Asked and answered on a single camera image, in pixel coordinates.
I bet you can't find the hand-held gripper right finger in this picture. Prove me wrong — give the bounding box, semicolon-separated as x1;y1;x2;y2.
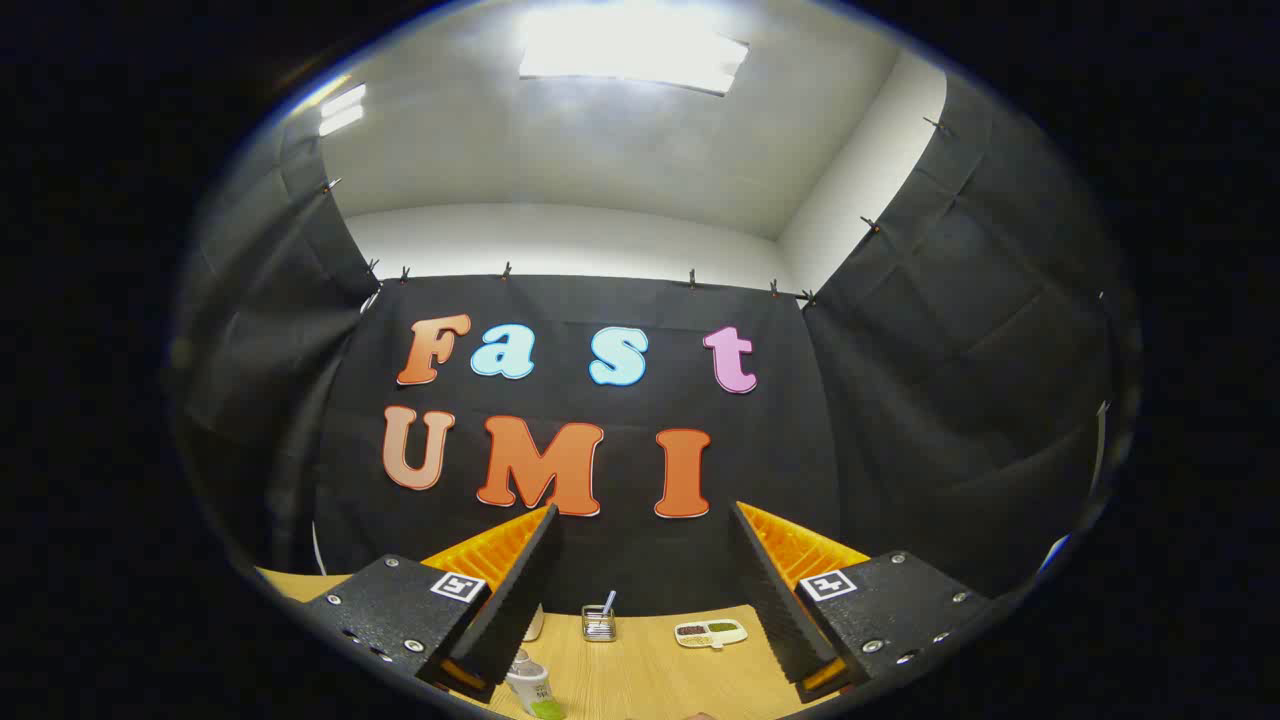
728;500;993;705

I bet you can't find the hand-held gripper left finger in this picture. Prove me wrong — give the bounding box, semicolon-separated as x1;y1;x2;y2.
300;503;563;704

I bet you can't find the white green juice bottle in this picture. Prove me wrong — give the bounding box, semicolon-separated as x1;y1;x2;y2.
505;648;566;720

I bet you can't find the white divided dish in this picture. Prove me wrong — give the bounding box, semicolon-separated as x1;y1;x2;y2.
674;619;749;651

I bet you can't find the wooden table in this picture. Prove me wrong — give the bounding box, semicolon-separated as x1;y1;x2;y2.
255;568;841;720

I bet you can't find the small ceiling light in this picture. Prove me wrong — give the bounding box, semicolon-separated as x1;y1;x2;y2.
318;83;369;138

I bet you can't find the large ceiling light panel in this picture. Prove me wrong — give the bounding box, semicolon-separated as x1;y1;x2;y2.
518;0;751;98

